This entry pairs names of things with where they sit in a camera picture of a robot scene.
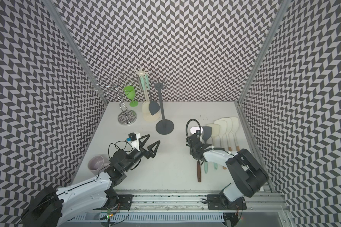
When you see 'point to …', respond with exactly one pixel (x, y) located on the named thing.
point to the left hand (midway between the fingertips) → (155, 140)
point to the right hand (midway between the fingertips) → (197, 148)
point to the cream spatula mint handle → (215, 132)
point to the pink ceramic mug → (96, 162)
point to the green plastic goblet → (130, 92)
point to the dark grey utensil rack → (164, 126)
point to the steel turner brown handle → (193, 131)
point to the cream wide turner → (147, 115)
